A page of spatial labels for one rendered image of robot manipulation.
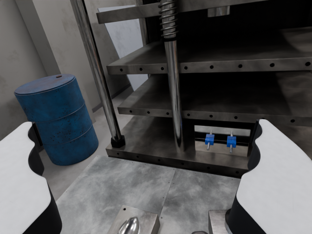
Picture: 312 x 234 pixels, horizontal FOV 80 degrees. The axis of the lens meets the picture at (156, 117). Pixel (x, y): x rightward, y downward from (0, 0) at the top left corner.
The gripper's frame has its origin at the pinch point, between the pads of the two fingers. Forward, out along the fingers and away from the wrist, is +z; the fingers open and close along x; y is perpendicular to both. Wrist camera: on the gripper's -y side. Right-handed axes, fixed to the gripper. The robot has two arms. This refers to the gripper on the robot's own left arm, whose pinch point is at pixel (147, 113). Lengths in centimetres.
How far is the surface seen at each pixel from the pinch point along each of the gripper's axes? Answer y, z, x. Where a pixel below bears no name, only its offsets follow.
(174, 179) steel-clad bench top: 65, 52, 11
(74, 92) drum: 74, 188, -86
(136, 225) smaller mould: 62, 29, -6
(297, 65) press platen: 12, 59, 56
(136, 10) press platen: -6, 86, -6
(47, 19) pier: 3, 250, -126
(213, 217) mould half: 52, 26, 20
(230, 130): 46, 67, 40
